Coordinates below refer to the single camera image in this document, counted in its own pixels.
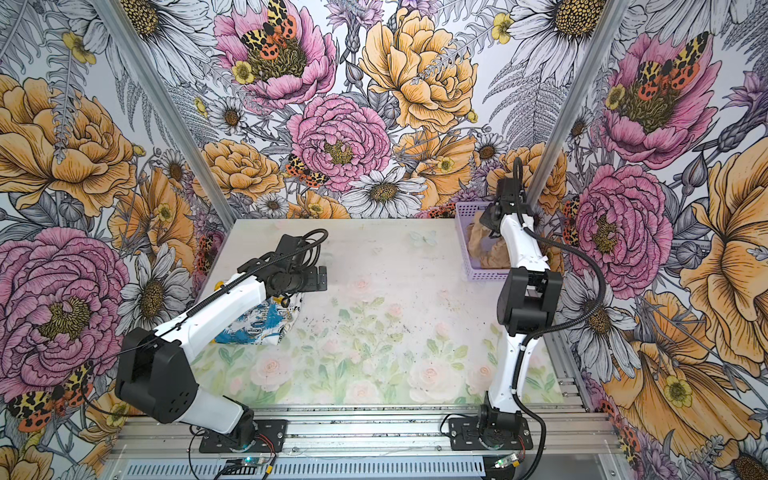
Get lavender plastic basket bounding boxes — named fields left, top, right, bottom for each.
left=454, top=201, right=509, bottom=281

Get beige garment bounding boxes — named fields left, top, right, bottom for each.
left=467, top=211, right=511, bottom=270

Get printed white blue yellow shorts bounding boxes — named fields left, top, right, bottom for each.
left=213, top=293, right=304, bottom=345

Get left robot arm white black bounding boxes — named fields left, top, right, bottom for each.
left=115, top=229, right=328, bottom=451

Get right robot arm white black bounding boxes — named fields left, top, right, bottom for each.
left=478, top=178, right=563, bottom=450

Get green circuit board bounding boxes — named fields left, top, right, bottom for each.
left=222, top=457, right=273, bottom=477

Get left black cable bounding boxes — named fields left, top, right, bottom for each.
left=83, top=227, right=329, bottom=421

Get right black corrugated cable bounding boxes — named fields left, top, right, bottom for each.
left=511, top=157, right=607, bottom=480

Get right aluminium frame post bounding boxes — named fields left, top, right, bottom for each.
left=527, top=0, right=631, bottom=206

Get aluminium frame post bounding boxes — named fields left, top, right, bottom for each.
left=527, top=0, right=631, bottom=206
left=94, top=1, right=237, bottom=231

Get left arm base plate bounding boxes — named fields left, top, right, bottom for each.
left=198, top=420, right=288, bottom=454

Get left aluminium frame post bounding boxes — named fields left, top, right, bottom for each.
left=94, top=1, right=237, bottom=231

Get aluminium mounting rail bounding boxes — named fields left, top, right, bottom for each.
left=108, top=405, right=619, bottom=460

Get white vented cable duct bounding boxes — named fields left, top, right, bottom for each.
left=113, top=456, right=486, bottom=479

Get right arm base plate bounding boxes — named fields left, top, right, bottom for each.
left=446, top=417, right=534, bottom=451

